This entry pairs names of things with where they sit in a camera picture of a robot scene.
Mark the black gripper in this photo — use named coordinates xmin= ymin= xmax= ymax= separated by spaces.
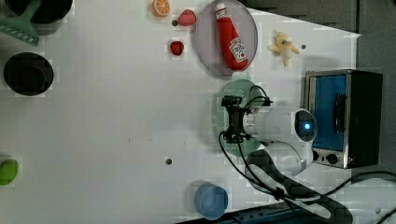
xmin=221 ymin=95 xmax=251 ymax=144

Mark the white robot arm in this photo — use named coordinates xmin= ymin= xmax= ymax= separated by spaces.
xmin=219 ymin=95 xmax=354 ymax=224

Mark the blue cup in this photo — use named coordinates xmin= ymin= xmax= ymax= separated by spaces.
xmin=194 ymin=182 xmax=229 ymax=220

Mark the red plush ketchup bottle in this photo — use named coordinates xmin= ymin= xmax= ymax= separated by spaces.
xmin=215 ymin=2 xmax=248 ymax=71

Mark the grey round plate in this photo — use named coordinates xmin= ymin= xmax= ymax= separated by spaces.
xmin=194 ymin=0 xmax=258 ymax=77

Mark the yellow plush banana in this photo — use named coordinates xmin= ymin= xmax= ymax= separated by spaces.
xmin=268 ymin=32 xmax=300 ymax=66

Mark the small plush strawberry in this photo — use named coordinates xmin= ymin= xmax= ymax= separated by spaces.
xmin=170 ymin=41 xmax=184 ymax=56

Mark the black toaster oven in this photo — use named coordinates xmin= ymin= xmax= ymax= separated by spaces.
xmin=304 ymin=69 xmax=383 ymax=169

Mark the large plush strawberry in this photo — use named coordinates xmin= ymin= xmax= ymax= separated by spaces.
xmin=172 ymin=9 xmax=197 ymax=26

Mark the plush orange half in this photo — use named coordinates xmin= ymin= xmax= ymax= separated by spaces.
xmin=151 ymin=0 xmax=170 ymax=18

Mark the black cylinder container with spatula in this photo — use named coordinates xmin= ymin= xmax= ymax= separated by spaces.
xmin=5 ymin=0 xmax=73 ymax=24

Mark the lime green object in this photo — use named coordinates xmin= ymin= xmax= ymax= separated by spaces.
xmin=0 ymin=159 xmax=19 ymax=186

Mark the green spatula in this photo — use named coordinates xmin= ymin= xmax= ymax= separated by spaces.
xmin=0 ymin=0 xmax=41 ymax=47

